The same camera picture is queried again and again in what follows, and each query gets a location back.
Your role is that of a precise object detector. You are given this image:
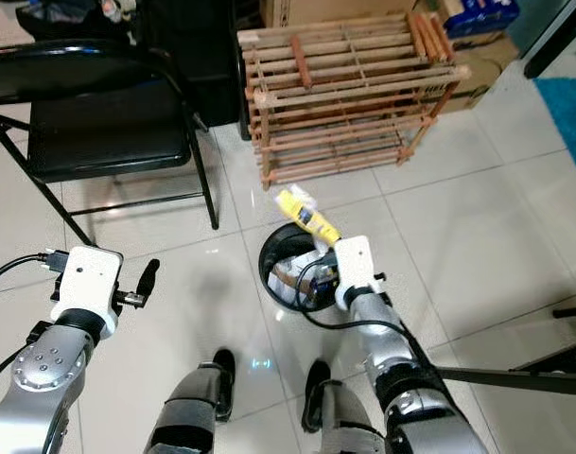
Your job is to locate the black round rubbish bin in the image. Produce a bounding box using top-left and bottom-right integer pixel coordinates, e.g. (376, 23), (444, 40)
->
(259, 222), (345, 313)

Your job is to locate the wooden slatted shoe rack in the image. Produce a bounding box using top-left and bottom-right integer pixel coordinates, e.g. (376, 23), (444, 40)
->
(236, 11), (470, 190)

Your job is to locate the left robot leg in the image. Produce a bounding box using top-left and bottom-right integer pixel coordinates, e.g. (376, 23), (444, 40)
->
(148, 348), (236, 454)

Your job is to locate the blue floor mat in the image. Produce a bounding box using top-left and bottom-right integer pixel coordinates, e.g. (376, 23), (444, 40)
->
(533, 78), (576, 171)

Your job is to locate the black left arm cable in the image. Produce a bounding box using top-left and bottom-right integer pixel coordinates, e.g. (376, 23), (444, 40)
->
(0, 251), (71, 289)

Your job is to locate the small brown cardboard box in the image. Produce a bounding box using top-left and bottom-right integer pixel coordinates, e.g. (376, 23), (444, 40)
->
(439, 38), (515, 113)

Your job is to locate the black folding chair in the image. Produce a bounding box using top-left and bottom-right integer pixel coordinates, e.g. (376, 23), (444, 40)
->
(0, 40), (220, 247)

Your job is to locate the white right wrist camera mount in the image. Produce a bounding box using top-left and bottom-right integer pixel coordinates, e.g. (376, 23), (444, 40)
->
(330, 235), (383, 308)

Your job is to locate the black bag with clutter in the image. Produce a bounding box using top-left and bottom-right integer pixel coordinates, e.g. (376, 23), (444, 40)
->
(15, 0), (137, 39)

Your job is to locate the blue printed box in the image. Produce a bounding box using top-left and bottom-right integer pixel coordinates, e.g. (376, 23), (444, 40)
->
(439, 0), (520, 39)

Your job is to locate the black suitcase with handle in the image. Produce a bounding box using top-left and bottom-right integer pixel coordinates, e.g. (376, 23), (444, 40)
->
(136, 0), (255, 129)

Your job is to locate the yellow plastic wrapper trash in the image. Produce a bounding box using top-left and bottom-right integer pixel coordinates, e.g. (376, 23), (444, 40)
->
(273, 184), (343, 249)

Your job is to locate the bundled brown wooden stick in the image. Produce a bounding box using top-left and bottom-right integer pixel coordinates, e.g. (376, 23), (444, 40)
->
(419, 13), (445, 62)
(430, 11), (458, 58)
(409, 15), (433, 65)

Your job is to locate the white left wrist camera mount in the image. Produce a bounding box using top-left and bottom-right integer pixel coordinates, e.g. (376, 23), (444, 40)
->
(53, 244), (123, 337)

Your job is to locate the single brown wooden stick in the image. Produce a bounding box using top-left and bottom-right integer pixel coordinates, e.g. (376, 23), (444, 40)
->
(289, 36), (312, 88)

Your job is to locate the white crumpled paper trash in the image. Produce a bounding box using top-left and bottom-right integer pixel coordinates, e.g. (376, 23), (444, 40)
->
(271, 257), (334, 308)

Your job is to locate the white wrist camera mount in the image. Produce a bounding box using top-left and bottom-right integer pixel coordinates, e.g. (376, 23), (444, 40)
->
(53, 244), (123, 337)
(330, 235), (383, 308)

